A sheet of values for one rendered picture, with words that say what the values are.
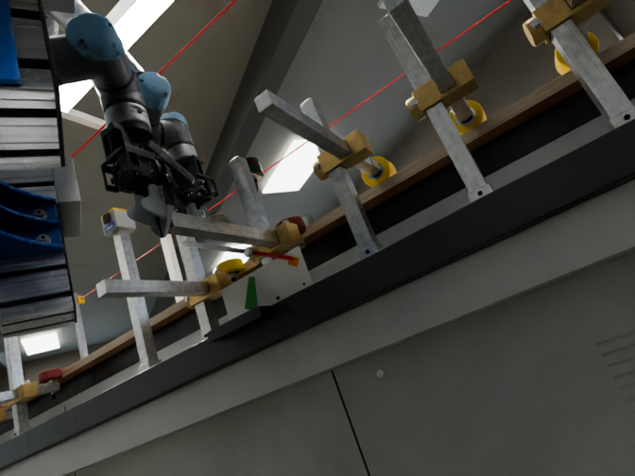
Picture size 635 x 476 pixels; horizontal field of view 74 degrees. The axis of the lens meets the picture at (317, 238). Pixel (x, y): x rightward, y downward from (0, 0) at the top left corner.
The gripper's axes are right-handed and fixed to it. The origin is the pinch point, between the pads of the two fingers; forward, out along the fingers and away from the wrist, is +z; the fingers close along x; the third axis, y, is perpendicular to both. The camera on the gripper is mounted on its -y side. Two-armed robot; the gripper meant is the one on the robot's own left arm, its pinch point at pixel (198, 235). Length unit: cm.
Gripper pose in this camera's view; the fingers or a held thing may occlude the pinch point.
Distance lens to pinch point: 111.7
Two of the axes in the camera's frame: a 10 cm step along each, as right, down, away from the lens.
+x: 5.1, 1.0, 8.5
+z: 3.4, 8.9, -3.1
